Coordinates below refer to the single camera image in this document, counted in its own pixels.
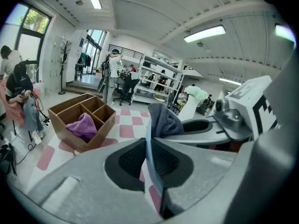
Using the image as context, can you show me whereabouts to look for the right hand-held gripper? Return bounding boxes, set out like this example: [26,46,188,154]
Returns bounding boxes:
[160,75,280,149]

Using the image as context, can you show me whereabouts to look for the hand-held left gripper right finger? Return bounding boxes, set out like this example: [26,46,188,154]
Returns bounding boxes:
[151,125,299,224]

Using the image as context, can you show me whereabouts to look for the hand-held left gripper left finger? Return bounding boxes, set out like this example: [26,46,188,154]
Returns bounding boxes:
[23,137,165,224]

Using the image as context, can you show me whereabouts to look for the dark blue cloth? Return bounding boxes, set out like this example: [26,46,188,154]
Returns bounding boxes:
[147,103,185,140]

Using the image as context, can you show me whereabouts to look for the big blue plate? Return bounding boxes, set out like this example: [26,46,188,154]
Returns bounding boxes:
[145,119,165,197]

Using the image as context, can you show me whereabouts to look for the purple cloth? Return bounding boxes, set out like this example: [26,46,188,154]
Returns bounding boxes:
[65,112,98,143]

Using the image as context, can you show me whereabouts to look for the white vase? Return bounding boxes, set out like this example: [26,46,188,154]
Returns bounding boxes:
[178,94,202,122]

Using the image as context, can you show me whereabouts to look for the pale green flower bouquet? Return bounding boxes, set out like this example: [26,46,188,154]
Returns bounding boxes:
[184,84,209,100]

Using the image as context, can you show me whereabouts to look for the wooden compartment box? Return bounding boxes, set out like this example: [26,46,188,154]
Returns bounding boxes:
[48,92,117,153]

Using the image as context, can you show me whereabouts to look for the pink white checkered tablecloth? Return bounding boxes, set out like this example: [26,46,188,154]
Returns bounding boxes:
[25,107,164,216]

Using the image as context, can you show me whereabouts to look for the white shelving unit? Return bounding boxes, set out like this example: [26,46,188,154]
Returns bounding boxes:
[131,53,185,105]

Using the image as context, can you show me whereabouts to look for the black office chair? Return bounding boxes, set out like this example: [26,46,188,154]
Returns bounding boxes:
[113,72,140,106]

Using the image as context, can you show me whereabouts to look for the black backpack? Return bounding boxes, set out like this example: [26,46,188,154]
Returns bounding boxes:
[0,143,17,176]

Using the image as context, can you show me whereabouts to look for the black coat rack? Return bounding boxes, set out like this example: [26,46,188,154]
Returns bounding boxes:
[57,40,72,95]

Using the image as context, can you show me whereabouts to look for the wooden step platform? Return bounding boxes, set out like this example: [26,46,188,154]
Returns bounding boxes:
[63,80,104,96]

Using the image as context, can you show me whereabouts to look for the pink chair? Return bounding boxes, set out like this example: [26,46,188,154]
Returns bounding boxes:
[0,79,42,127]

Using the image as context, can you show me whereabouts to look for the white lockers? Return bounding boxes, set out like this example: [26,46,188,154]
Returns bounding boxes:
[43,35,64,96]

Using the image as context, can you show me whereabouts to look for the clothes rack with garments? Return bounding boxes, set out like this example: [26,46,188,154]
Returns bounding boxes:
[75,51,92,79]

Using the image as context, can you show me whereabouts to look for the black framed window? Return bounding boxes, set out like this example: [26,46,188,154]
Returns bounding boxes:
[4,3,52,66]

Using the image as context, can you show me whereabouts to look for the silver gripper camera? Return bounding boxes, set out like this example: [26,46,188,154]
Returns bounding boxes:
[214,98,245,133]

